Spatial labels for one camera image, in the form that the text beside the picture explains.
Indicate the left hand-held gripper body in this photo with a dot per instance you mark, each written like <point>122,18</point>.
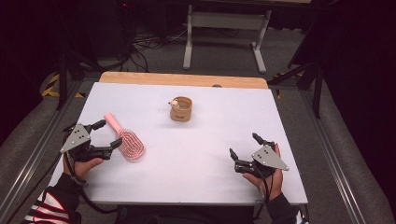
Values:
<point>76,138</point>

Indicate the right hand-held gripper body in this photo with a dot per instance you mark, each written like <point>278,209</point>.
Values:
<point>267,157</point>

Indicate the person's left hand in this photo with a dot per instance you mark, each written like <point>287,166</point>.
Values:
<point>82,168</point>

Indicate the grey metal table frame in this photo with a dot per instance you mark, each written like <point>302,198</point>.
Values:
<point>229,21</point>

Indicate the aluminium rail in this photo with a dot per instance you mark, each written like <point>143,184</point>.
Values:
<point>330,149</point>
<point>34,158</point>

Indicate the pink hairbrush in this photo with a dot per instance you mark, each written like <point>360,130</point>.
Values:
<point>130,144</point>

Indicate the black metal stand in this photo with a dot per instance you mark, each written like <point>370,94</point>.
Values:
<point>62,81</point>
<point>317,93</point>

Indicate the brown cup with animal figure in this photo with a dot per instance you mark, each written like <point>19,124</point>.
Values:
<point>181,112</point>

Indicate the wooden table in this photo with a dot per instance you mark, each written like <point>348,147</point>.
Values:
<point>174,79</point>

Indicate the person's right hand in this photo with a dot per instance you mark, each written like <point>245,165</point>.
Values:
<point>275,183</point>

